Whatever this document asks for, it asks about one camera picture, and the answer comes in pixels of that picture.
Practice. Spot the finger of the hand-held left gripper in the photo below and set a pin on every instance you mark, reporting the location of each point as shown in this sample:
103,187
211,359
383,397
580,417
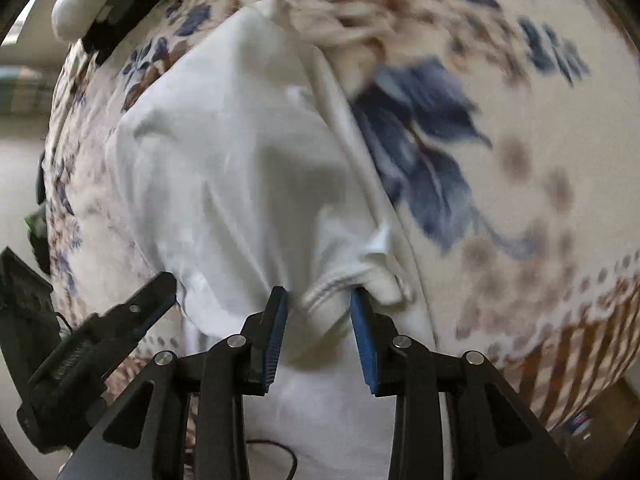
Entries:
150,300

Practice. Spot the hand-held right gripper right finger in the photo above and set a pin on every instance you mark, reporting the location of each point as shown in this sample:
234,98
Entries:
362,340

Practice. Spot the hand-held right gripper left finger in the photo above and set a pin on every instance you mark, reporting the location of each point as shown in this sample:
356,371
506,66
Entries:
277,330

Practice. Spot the white t-shirt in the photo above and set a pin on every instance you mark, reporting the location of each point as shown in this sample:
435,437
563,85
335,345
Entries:
235,170

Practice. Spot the stack of folded clothes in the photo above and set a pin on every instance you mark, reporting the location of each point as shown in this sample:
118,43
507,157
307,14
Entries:
75,5

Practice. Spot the floral bed sheet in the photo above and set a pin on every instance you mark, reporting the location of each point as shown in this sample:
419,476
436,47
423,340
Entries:
525,135

